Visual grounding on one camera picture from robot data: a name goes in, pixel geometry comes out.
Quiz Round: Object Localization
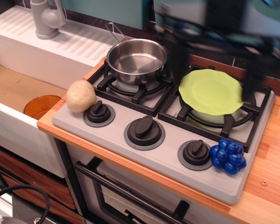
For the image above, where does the blue blueberry cluster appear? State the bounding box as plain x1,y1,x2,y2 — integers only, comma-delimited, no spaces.
210,139,247,175

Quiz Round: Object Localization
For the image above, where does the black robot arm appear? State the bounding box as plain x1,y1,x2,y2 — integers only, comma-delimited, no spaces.
154,0,280,100

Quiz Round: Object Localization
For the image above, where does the middle black stove knob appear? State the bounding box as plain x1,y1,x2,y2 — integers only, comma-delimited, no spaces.
124,116,166,151

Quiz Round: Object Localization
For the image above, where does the black stove knob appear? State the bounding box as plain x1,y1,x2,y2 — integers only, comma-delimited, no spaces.
124,116,166,151
83,100,116,128
178,140,212,171

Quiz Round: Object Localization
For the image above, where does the left black stove knob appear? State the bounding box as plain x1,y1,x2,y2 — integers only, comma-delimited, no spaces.
83,100,116,128

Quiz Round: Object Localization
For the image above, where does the stainless steel pot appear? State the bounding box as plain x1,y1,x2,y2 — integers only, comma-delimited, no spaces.
105,22,167,85

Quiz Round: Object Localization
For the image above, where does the beige toy potato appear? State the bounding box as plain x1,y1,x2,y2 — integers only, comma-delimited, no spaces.
66,80,96,113

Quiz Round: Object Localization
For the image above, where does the grey toy stove top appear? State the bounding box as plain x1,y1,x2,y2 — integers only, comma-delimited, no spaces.
51,54,276,205

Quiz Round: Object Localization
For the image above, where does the right black stove knob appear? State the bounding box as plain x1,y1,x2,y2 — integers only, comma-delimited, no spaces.
178,140,212,171

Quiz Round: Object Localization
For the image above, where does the lime green plate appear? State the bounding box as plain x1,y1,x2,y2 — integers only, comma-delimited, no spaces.
179,69,244,116

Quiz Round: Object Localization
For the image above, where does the left black burner grate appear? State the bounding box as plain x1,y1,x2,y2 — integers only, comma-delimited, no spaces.
87,60,177,117

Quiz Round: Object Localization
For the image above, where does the black burner grate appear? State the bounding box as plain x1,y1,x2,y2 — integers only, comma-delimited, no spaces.
87,60,177,117
157,64,273,154

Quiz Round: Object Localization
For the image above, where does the right black burner grate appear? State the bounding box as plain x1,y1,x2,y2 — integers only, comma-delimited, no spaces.
157,64,273,154

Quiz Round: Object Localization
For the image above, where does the orange plastic cup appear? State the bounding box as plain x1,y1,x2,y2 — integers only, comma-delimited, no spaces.
23,95,61,120

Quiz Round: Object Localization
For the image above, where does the white toy sink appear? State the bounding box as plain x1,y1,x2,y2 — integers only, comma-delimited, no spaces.
0,6,120,178

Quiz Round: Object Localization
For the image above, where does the grey toy faucet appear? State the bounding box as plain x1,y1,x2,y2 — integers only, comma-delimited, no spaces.
30,0,66,40

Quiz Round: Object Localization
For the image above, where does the wood grain drawer front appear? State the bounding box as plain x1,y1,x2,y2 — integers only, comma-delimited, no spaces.
0,146,83,224

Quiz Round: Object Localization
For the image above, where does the left teal wall cabinet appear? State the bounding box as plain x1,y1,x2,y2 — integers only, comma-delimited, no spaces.
61,0,151,29

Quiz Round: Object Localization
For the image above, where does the black oven door handle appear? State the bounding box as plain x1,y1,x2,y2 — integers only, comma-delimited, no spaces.
75,160,189,224

